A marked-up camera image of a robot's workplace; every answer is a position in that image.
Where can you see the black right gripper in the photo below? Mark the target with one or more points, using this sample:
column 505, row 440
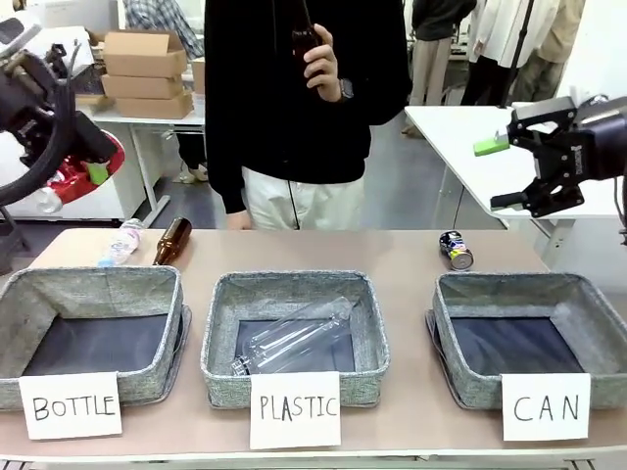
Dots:
column 595, row 152

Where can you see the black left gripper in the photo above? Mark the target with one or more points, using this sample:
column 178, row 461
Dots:
column 24, row 103

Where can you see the dark brown glass bottle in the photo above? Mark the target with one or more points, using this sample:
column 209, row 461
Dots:
column 304, row 41

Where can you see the crushed blue yellow can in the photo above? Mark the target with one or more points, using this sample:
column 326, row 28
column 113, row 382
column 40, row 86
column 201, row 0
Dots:
column 456, row 250

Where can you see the grey fabric basket, can label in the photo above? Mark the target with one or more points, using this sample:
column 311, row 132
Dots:
column 524, row 338

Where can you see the grey fabric basket, bottle label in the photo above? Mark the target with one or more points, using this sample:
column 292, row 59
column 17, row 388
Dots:
column 88, row 338

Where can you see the white paper sign CAN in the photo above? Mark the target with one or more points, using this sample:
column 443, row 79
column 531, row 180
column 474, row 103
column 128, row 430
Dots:
column 545, row 407

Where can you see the grey fabric basket, plastic label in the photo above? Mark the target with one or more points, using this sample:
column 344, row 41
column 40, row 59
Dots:
column 296, row 338

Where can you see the person's right hand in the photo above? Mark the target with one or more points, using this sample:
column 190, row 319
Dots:
column 239, row 221

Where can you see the person's left hand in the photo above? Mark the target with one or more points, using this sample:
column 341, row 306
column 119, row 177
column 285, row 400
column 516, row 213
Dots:
column 323, row 63

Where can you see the white desk with metal legs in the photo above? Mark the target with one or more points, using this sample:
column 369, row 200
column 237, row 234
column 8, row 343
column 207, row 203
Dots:
column 142, row 127

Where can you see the flat closed cardboard box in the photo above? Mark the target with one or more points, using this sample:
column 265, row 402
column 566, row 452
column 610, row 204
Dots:
column 142, row 86
column 154, row 105

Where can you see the white table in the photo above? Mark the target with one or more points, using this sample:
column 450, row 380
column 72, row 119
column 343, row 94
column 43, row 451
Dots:
column 460, row 142

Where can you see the open cardboard box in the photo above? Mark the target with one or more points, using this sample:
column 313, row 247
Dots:
column 144, row 54

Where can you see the person in tan clothes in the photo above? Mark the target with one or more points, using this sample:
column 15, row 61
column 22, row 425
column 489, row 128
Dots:
column 548, row 54

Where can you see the clear water bottle, pink label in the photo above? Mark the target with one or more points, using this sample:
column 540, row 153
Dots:
column 121, row 243

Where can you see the black tripod pole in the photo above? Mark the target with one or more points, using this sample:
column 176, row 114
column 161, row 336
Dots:
column 519, row 49

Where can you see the small cardboard box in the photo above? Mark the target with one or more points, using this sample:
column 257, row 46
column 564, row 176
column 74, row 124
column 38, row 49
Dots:
column 198, row 76

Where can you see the person in white coat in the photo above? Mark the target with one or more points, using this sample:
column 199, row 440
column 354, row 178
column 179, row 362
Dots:
column 490, row 49

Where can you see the brown glass beer bottle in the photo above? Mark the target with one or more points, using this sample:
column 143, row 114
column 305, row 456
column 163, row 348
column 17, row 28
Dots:
column 172, row 240

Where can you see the person in plaid shirt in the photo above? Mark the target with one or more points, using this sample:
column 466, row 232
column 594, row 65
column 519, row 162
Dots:
column 161, row 22

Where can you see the person in beige trousers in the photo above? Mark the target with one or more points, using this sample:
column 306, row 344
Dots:
column 436, row 49

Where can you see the person in black sweater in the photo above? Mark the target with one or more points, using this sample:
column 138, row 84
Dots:
column 279, row 108

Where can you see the dark wrist watch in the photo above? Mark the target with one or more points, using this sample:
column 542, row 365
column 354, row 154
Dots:
column 346, row 89

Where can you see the white paper sign BOTTLE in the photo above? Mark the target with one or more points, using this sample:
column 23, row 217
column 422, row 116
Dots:
column 71, row 405

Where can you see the large clear plastic bottle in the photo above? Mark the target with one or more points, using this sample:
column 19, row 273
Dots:
column 294, row 338

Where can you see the white paper sign PLASTIC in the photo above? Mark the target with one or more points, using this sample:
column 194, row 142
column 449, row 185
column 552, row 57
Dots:
column 295, row 409

